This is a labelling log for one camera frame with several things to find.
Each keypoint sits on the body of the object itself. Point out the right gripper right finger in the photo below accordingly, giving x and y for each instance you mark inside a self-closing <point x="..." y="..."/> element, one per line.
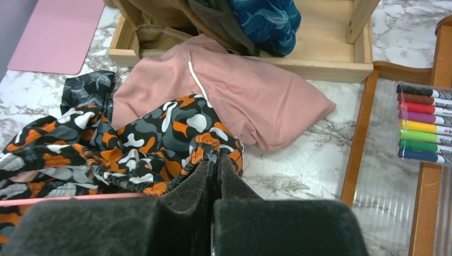
<point x="246" y="224"/>

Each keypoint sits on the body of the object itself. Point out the pink shorts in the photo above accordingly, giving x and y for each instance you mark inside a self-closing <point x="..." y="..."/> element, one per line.
<point x="260" y="103"/>

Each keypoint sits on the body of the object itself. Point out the orange camouflage shorts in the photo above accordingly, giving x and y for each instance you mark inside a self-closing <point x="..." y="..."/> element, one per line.
<point x="81" y="153"/>

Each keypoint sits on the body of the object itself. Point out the blue patterned hanging shorts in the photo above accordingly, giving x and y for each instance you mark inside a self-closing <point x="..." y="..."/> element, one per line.
<point x="271" y="24"/>

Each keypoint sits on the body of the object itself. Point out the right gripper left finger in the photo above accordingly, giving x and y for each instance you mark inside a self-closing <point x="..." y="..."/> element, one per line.
<point x="178" y="223"/>

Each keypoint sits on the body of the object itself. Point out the dark leaf print shorts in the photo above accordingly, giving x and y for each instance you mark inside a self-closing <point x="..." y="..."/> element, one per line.
<point x="95" y="88"/>

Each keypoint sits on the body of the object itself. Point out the wooden clothes rack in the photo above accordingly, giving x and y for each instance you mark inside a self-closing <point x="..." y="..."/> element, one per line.
<point x="334" y="42"/>

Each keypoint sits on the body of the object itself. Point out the pink clipboard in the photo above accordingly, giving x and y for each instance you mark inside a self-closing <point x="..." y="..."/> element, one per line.
<point x="57" y="37"/>

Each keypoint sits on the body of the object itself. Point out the dark green hanging shorts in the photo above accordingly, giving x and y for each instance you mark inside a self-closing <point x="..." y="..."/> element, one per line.
<point x="219" y="17"/>

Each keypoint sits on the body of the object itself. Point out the pink wire hanger taken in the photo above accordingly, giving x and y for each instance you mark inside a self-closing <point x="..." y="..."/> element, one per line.
<point x="31" y="201"/>

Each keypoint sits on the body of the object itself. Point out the set of coloured markers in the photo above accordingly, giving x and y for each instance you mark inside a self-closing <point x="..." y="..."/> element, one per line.
<point x="424" y="123"/>

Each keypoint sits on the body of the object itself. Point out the wooden weaving loom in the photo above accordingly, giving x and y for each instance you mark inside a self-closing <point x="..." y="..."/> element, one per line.
<point x="398" y="177"/>

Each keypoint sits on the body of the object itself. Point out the brown hanging shorts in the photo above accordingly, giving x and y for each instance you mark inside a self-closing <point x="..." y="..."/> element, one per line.
<point x="155" y="17"/>

